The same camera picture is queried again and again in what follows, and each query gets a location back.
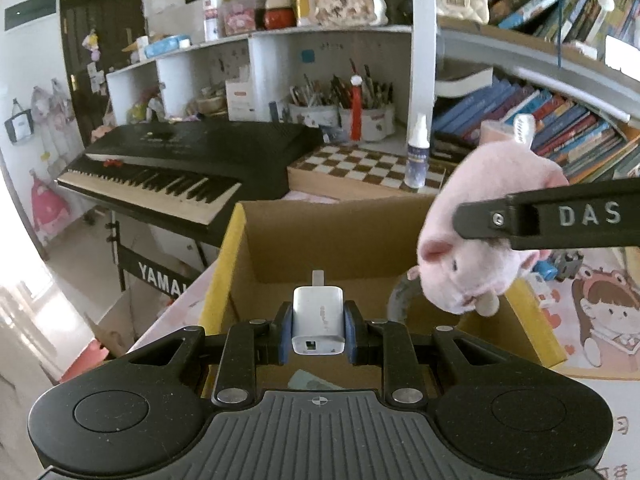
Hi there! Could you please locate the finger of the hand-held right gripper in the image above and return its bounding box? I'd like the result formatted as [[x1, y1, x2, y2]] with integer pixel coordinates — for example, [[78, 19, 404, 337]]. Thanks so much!
[[452, 195, 513, 240]]

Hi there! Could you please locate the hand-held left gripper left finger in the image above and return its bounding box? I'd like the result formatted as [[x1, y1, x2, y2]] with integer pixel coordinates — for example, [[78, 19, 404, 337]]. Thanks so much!
[[120, 301, 296, 407]]

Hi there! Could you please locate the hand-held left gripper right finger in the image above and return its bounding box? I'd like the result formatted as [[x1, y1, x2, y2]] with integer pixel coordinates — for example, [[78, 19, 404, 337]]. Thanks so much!
[[345, 301, 521, 407]]

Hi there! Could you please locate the white charger plug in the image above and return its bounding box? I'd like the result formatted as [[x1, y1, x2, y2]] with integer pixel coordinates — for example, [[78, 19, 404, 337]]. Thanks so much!
[[291, 270, 347, 356]]

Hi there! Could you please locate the pink plush toy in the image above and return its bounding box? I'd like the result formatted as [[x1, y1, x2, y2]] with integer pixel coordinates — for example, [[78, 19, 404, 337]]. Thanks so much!
[[406, 140, 571, 317]]

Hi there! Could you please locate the mint green utility knife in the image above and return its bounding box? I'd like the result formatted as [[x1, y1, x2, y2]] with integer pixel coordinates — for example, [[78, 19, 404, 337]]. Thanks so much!
[[287, 370, 343, 391]]

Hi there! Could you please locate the blue plastic packet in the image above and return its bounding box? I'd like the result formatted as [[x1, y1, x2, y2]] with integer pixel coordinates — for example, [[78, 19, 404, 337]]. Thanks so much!
[[527, 259, 560, 282]]

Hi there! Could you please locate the yellow cardboard box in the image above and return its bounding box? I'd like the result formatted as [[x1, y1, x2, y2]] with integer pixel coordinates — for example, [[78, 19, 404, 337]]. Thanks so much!
[[197, 197, 568, 396]]

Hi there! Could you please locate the white spray bottle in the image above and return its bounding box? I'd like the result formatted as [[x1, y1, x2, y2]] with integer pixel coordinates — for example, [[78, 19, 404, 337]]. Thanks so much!
[[405, 114, 431, 190]]

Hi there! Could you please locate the thick white book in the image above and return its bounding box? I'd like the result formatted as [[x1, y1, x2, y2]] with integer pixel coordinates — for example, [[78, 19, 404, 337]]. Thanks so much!
[[435, 66, 495, 98]]

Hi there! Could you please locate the wooden chessboard box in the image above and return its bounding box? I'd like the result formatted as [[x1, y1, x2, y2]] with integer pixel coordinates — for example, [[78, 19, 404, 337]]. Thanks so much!
[[286, 142, 448, 201]]

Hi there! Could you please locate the white pen cup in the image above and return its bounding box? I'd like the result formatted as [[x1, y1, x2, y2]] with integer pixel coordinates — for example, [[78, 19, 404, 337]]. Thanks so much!
[[289, 72, 341, 131], [339, 65, 396, 143]]

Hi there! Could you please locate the black keyboard stand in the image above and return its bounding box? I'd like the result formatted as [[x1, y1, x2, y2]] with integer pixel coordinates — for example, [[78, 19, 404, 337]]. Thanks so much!
[[107, 207, 221, 301]]

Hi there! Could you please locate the brown cardboard carton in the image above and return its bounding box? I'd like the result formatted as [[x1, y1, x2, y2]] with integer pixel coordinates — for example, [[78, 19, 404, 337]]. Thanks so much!
[[82, 287, 173, 361]]

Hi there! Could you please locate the red white figure pen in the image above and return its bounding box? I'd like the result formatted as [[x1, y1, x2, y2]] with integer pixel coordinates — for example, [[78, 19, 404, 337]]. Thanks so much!
[[350, 75, 363, 142]]

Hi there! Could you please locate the white wooden bookshelf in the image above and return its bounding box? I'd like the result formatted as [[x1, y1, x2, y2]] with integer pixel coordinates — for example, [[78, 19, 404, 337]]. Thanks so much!
[[410, 0, 640, 126]]

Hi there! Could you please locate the black electric keyboard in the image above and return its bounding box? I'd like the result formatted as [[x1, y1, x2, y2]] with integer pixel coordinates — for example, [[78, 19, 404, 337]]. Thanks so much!
[[55, 122, 326, 228]]

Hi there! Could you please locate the small white carton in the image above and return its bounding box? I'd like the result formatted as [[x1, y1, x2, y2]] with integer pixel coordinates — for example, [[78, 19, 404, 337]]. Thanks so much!
[[225, 79, 256, 122]]

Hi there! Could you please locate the white side shelf unit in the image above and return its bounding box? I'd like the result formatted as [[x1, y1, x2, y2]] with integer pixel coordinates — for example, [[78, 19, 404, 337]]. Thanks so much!
[[106, 25, 416, 128]]

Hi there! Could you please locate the red round jar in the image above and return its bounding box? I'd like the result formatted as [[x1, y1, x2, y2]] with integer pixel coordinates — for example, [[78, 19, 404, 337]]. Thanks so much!
[[262, 0, 296, 31]]

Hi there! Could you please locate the pink storage box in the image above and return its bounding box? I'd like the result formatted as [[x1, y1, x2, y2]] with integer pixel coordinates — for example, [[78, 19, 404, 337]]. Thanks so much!
[[222, 2, 256, 36]]

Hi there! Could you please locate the blue tissue pack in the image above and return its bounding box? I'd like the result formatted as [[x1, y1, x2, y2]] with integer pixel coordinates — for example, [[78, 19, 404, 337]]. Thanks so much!
[[145, 35, 192, 58]]

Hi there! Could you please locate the white lotion bottle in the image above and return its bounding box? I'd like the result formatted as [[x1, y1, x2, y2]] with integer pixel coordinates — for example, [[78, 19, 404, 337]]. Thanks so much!
[[202, 0, 224, 43]]

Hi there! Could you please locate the blue white tote bag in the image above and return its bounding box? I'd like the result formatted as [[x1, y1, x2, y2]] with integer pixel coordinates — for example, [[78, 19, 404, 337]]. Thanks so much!
[[4, 100, 36, 143]]

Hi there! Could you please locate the dark door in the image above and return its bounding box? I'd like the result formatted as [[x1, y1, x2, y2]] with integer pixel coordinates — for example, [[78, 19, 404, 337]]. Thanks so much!
[[60, 0, 146, 126]]

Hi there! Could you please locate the green wall sign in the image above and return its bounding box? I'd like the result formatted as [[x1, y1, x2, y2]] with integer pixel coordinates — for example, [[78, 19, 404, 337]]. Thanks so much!
[[5, 0, 58, 31]]

